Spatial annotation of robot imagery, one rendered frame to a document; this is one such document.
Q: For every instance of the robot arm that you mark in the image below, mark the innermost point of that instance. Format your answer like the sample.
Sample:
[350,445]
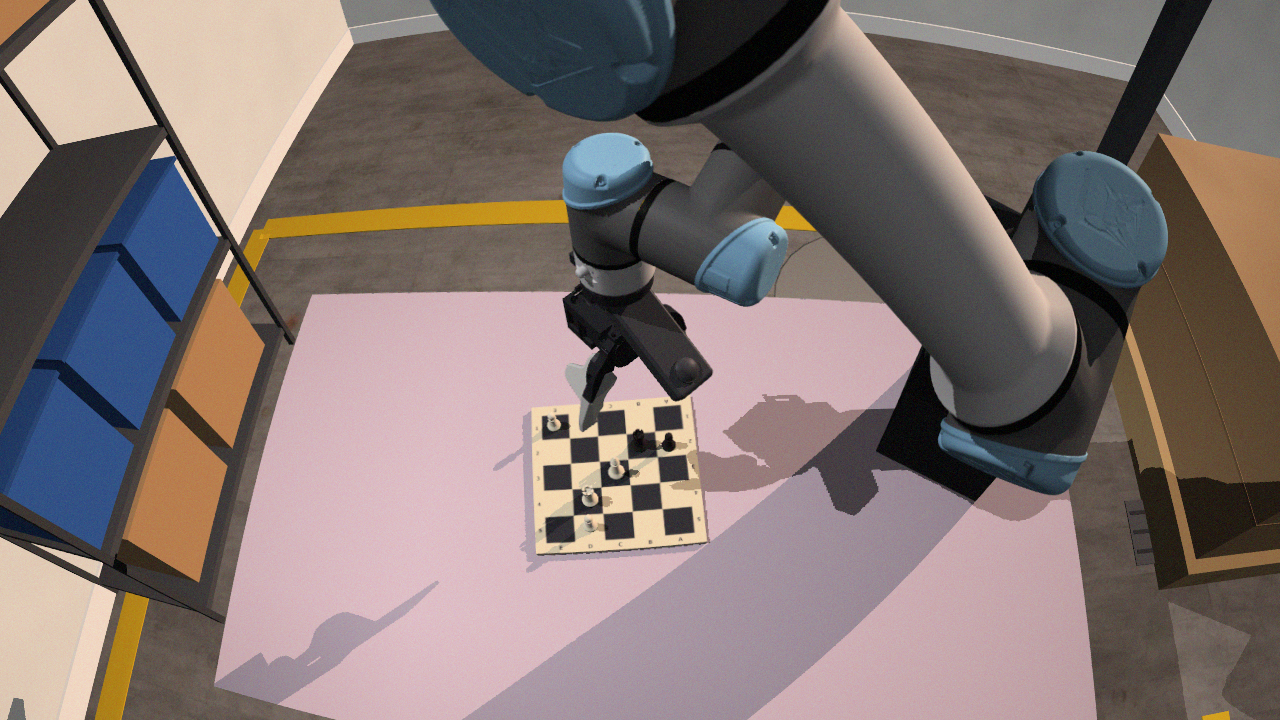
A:
[832,129]

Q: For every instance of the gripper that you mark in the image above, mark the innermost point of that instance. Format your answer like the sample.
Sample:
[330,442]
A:
[592,323]

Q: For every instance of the chessboard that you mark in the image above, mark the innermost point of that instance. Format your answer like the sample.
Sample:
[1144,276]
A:
[657,503]

